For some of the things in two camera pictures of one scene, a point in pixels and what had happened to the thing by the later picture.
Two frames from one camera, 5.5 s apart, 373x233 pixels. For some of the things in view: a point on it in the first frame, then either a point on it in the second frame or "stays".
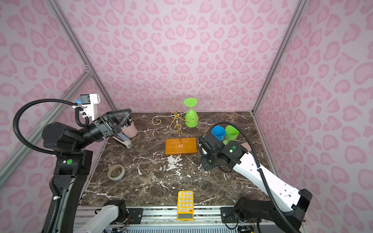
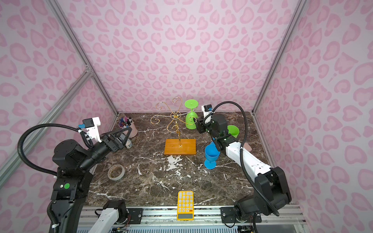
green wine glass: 231,134 stays
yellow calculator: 185,206 stays
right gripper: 205,165 to 201,125
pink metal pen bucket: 130,131 stays
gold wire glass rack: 175,126 stays
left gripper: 107,129 to 115,144
